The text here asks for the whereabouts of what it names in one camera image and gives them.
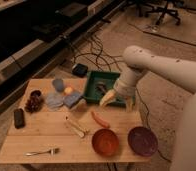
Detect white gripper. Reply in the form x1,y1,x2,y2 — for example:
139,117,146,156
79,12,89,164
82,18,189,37
99,78,135,111

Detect orange bowl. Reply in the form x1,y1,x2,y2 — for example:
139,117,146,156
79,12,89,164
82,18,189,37
91,129,119,157

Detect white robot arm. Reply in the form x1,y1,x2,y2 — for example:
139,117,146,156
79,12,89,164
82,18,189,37
99,46,196,171

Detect dark utensil in tray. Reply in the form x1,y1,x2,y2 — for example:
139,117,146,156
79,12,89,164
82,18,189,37
96,82,107,95

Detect green plastic tray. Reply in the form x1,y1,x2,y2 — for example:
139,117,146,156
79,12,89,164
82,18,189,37
83,71,135,110

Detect orange carrot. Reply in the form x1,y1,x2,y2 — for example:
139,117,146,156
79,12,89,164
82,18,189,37
91,111,110,129

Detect dark purple bowl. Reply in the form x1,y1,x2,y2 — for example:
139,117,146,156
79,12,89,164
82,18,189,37
128,126,158,157

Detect blue yellow sponge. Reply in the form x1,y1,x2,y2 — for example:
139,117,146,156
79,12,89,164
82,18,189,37
63,91,85,110

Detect black power adapter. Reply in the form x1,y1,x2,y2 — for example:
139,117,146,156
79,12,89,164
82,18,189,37
72,63,88,77

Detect beige wooden tongs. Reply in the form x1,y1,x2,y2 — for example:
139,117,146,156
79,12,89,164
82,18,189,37
66,117,88,138

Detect yellow orange ball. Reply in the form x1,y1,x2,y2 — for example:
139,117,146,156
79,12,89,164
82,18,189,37
64,87,73,95

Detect wooden table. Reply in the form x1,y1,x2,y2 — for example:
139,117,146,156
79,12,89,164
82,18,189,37
0,78,151,171

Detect dark small cup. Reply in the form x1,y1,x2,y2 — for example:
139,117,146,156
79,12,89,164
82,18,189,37
30,90,42,97

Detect dark grape bunch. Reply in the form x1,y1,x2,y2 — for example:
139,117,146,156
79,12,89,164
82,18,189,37
25,96,43,113

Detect silver fork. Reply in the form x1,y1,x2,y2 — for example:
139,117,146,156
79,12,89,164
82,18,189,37
25,148,60,156

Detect black office chair base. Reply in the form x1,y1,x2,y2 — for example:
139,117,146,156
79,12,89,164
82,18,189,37
124,0,182,27

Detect black rectangular block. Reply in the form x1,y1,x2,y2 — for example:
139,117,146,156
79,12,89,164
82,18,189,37
14,108,25,129

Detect black floor cables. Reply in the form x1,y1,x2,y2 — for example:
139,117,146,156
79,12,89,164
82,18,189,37
62,31,129,73

